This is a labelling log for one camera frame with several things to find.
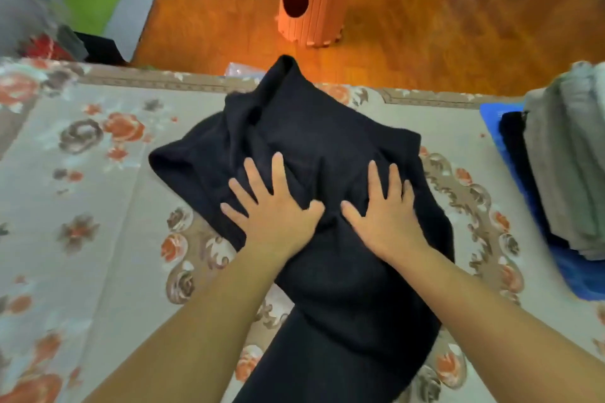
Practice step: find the person's left hand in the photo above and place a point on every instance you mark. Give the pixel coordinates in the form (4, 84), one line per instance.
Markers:
(274, 225)

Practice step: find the person's right hand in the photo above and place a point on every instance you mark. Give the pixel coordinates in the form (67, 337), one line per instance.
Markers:
(390, 228)

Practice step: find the person's right middle finger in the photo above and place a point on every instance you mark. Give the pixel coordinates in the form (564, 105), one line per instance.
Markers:
(394, 183)

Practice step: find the person's left thumb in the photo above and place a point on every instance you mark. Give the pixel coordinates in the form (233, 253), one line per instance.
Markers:
(314, 211)

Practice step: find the person's left little finger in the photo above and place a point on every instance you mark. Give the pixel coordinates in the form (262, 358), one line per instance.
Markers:
(231, 213)

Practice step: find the person's right thumb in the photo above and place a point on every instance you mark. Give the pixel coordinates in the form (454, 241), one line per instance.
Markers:
(352, 213)

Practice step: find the person's left middle finger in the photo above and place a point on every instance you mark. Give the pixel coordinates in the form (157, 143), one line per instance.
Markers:
(255, 180)

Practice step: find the black garment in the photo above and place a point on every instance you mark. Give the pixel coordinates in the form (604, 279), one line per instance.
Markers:
(326, 143)

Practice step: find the person's right forearm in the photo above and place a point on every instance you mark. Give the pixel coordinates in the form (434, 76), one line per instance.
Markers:
(496, 336)

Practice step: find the person's left forearm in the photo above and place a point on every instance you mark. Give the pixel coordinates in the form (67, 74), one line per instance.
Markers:
(198, 336)

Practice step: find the clear plastic wrapper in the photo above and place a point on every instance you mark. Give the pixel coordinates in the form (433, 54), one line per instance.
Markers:
(242, 70)

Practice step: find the folded black cloth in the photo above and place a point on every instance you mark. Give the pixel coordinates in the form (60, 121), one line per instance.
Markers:
(517, 147)

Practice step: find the floral beige bed sheet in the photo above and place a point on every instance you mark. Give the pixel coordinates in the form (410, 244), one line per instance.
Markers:
(85, 228)

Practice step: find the stack of folded grey cloths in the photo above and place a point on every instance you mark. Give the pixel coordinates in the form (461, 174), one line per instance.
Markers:
(567, 157)

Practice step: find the black cloth heap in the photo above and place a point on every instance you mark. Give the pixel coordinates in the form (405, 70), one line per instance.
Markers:
(101, 49)

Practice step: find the grey floor mat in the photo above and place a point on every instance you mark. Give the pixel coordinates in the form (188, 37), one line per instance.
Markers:
(137, 6)

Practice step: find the red patterned cloth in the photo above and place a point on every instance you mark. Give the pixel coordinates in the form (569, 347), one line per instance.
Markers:
(45, 47)

